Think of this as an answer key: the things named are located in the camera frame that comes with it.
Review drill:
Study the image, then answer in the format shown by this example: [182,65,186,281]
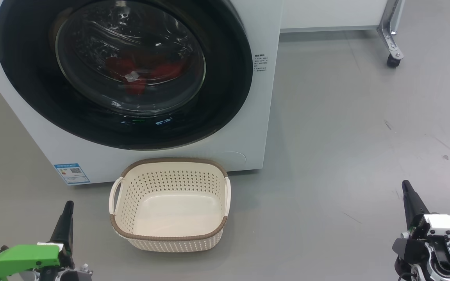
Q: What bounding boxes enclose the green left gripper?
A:
[0,201,93,281]

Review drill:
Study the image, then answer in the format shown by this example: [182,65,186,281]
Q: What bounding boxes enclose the black round glass washer door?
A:
[0,0,254,151]

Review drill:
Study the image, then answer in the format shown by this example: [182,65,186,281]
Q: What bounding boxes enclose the red garment with white tag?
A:
[104,55,151,96]

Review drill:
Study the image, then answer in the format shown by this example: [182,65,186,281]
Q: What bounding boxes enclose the cream perforated basket brown rim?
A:
[109,157,232,253]

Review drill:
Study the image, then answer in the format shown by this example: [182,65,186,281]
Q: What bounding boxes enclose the white front-load washing machine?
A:
[0,0,284,186]

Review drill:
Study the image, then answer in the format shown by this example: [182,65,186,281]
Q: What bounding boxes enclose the blue energy label sticker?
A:
[54,163,91,185]

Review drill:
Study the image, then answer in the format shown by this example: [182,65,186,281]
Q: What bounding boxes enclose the round white filter cover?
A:
[217,151,247,171]

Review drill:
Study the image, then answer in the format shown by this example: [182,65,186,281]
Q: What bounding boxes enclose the small printed text label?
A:
[253,54,271,75]

